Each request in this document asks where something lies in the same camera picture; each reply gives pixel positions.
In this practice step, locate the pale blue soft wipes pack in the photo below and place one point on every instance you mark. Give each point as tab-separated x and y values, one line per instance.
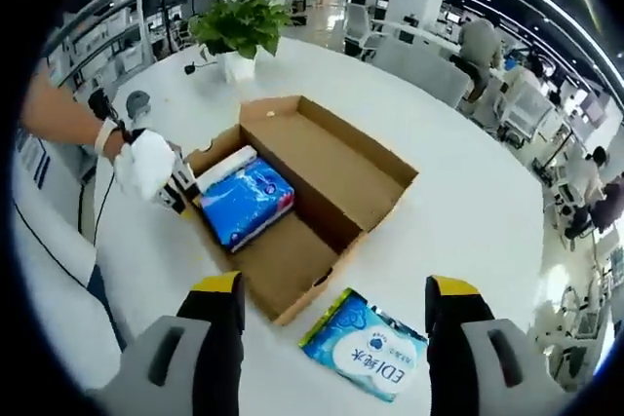
361	352

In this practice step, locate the person's left hand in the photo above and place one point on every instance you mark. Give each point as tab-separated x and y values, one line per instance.
144	167

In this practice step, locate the blue soft tissue pack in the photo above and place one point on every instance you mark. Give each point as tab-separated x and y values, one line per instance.
244	197

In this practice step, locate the white storage shelving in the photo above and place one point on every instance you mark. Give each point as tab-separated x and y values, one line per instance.
105	31

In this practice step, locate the potted green plant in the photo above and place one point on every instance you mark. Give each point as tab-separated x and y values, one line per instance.
239	26

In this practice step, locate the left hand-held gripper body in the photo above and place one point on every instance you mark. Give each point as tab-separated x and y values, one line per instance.
139	103

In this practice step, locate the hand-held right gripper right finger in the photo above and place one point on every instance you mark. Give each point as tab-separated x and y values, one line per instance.
448	362

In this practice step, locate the long white carton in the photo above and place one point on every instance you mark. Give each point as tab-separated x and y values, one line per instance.
229	165

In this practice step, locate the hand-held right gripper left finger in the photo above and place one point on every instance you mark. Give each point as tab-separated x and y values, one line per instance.
205	362

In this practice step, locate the brown cardboard shoe box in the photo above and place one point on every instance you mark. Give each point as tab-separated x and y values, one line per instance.
331	158

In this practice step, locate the grey desk partition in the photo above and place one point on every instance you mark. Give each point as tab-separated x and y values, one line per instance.
419	72

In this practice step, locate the white office chair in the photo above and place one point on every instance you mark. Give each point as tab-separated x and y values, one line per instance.
526	114
358	21

